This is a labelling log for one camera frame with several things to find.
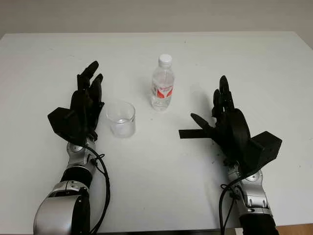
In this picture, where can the clear glass cup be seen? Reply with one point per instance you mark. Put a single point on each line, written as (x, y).
(121, 122)

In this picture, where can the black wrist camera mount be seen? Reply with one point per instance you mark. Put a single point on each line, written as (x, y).
(64, 124)
(265, 149)

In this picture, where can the clear plastic water bottle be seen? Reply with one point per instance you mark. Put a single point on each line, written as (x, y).
(162, 85)

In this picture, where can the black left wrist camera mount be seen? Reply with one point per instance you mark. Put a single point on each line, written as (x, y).
(64, 124)

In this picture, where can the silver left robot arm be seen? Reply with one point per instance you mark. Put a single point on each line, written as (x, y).
(61, 200)

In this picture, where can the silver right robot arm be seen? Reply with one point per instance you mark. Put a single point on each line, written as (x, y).
(256, 195)

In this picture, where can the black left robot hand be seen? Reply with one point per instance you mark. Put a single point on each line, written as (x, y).
(84, 102)

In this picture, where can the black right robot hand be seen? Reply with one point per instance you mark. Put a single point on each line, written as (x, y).
(234, 127)

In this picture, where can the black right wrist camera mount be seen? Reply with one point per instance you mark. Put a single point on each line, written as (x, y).
(265, 149)

